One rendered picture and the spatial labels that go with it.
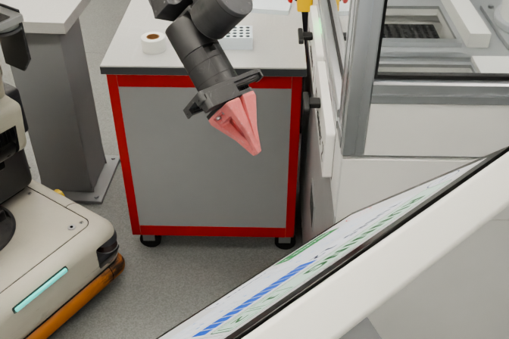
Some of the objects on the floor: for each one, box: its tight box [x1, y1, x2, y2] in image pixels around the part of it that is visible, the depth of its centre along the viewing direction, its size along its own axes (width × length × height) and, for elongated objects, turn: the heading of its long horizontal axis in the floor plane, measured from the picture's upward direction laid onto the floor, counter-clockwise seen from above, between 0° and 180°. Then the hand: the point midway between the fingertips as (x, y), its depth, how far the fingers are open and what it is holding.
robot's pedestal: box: [0, 0, 120, 204], centre depth 227 cm, size 30×30×76 cm
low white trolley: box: [100, 0, 307, 250], centre depth 217 cm, size 58×62×76 cm
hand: (254, 148), depth 80 cm, fingers closed
